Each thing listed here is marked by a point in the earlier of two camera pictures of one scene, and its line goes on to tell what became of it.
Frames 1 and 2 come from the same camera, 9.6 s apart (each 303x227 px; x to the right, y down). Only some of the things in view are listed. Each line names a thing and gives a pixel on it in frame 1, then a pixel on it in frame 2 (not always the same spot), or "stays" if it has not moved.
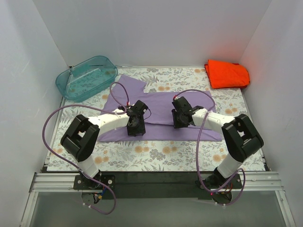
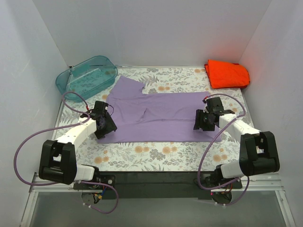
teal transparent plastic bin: (81, 81) stays
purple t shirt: (159, 122) stays
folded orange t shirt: (223, 74) stays
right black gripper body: (178, 123) → (201, 120)
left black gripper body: (136, 130) → (109, 126)
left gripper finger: (136, 130) → (104, 126)
